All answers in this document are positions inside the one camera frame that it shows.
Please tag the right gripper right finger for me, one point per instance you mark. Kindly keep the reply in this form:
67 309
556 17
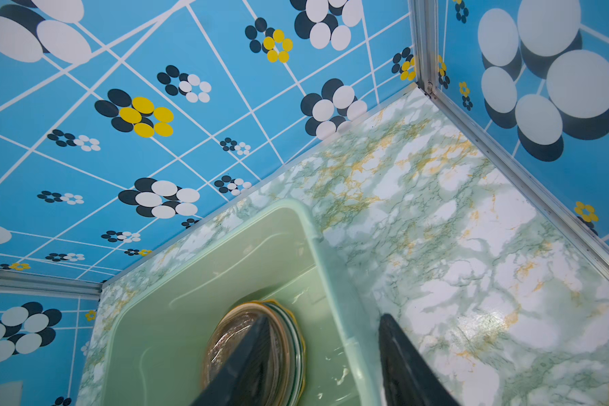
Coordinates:
407 378

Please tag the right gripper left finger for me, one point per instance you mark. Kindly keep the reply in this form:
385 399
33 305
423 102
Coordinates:
242 380

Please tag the greenish glass plate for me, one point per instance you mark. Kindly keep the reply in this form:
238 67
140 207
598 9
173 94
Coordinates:
286 377

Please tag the light green plastic bin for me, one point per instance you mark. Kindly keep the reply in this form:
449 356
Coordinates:
156 352

